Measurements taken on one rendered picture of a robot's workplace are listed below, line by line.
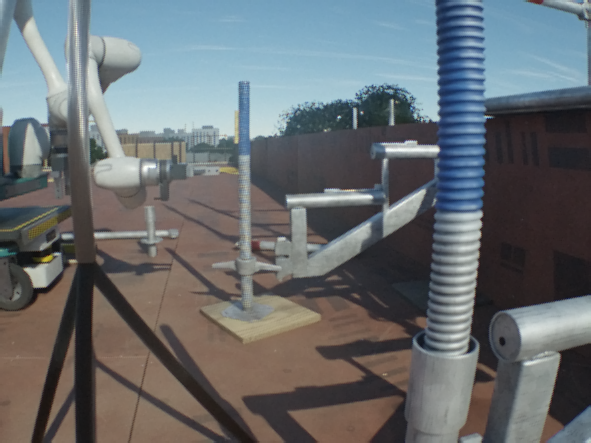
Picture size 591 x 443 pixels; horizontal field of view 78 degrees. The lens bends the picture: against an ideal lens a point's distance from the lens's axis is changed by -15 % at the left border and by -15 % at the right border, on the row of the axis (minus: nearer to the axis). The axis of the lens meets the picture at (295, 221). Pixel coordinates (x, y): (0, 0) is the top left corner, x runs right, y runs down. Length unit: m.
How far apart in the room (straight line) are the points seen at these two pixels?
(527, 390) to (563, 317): 0.08
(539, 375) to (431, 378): 0.12
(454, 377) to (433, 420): 0.04
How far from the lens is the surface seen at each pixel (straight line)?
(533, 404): 0.46
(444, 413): 0.38
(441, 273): 0.34
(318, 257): 1.45
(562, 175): 1.41
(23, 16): 1.74
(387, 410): 1.01
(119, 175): 1.35
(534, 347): 0.41
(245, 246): 1.39
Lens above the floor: 0.57
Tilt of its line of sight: 10 degrees down
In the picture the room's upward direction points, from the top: straight up
